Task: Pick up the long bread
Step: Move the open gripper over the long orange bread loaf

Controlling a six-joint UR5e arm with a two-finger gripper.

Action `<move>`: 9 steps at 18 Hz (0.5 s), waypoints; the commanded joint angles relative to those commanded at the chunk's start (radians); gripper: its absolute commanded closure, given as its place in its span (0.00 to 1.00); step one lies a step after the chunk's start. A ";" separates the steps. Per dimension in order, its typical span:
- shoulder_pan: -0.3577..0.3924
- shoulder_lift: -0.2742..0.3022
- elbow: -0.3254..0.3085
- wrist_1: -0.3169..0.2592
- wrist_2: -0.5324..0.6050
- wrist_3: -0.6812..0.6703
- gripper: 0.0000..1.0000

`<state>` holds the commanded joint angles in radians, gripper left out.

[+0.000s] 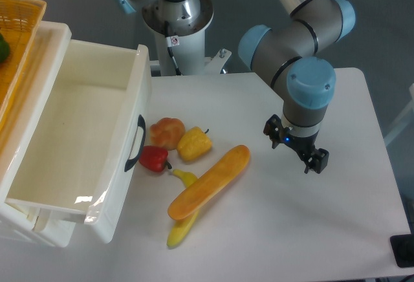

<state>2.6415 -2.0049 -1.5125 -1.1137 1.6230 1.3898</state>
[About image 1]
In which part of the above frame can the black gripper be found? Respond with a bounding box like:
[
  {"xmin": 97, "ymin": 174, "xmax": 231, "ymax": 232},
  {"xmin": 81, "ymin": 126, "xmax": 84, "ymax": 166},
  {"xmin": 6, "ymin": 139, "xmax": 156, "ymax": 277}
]
[{"xmin": 263, "ymin": 114, "xmax": 329, "ymax": 174}]

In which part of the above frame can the long orange bread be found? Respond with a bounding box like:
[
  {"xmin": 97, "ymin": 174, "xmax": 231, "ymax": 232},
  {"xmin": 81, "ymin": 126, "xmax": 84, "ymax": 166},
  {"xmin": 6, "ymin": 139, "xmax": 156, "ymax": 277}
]
[{"xmin": 168, "ymin": 145, "xmax": 250, "ymax": 220}]

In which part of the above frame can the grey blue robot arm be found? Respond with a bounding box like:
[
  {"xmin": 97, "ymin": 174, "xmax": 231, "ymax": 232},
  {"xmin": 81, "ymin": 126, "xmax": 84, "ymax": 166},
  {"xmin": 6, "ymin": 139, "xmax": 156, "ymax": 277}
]
[{"xmin": 117, "ymin": 0, "xmax": 356, "ymax": 173}]

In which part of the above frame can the yellow bell pepper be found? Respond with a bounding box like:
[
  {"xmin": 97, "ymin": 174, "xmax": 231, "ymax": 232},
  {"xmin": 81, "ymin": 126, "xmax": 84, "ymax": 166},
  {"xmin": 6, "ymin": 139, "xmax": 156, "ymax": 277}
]
[{"xmin": 177, "ymin": 127, "xmax": 212, "ymax": 162}]

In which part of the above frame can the yellow banana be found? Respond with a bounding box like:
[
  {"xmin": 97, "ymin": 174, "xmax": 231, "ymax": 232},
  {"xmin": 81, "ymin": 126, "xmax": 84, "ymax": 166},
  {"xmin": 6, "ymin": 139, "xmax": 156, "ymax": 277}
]
[{"xmin": 166, "ymin": 169, "xmax": 199, "ymax": 249}]

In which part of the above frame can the red bell pepper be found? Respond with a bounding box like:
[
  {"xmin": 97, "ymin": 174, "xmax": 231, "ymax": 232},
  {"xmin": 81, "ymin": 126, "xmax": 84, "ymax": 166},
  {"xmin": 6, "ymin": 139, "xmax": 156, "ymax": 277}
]
[{"xmin": 138, "ymin": 146, "xmax": 172, "ymax": 173}]

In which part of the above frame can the black device at table edge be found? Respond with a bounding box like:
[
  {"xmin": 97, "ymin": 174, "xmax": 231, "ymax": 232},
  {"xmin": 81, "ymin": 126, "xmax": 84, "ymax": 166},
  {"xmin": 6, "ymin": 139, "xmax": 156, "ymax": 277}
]
[{"xmin": 389, "ymin": 234, "xmax": 413, "ymax": 268}]

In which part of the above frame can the white plastic drawer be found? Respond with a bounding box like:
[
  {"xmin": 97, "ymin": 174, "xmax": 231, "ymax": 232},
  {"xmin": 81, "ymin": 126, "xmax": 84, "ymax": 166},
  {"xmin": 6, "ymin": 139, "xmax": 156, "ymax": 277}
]
[{"xmin": 4, "ymin": 39, "xmax": 153, "ymax": 244}]

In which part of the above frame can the white plastic drawer cabinet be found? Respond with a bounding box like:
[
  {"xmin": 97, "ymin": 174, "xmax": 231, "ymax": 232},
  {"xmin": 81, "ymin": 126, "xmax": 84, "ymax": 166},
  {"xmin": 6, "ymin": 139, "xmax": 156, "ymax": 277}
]
[{"xmin": 1, "ymin": 21, "xmax": 75, "ymax": 247}]

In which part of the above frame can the yellow plastic basket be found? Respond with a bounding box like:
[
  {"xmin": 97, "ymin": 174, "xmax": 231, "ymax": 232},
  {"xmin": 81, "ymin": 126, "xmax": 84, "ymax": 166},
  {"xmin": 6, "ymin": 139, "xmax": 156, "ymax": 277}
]
[{"xmin": 1, "ymin": 0, "xmax": 47, "ymax": 126}]

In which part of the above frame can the green bell pepper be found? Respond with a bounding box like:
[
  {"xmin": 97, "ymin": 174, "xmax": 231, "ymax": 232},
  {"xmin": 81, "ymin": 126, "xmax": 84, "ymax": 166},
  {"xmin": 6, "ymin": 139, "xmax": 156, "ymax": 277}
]
[{"xmin": 0, "ymin": 34, "xmax": 10, "ymax": 63}]

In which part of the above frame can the white metal mounting bracket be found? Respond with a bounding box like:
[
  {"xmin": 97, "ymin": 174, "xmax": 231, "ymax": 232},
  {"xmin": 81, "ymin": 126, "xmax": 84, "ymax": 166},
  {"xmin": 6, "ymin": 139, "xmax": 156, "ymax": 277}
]
[{"xmin": 204, "ymin": 49, "xmax": 232, "ymax": 75}]

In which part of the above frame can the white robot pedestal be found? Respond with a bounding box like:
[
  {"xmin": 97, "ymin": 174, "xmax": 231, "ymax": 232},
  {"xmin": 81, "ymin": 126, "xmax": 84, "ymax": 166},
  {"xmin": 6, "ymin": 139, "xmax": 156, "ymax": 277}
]
[{"xmin": 142, "ymin": 0, "xmax": 213, "ymax": 76}]

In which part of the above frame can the dark blue drawer handle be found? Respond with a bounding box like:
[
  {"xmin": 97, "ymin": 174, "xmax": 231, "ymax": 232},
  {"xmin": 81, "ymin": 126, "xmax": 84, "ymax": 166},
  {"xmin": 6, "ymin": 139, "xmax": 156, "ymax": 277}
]
[{"xmin": 124, "ymin": 114, "xmax": 146, "ymax": 172}]

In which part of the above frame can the black cable on pedestal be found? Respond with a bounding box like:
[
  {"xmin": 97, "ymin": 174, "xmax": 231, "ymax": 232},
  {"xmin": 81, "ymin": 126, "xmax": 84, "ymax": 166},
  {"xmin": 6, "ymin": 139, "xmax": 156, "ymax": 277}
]
[{"xmin": 162, "ymin": 19, "xmax": 182, "ymax": 76}]

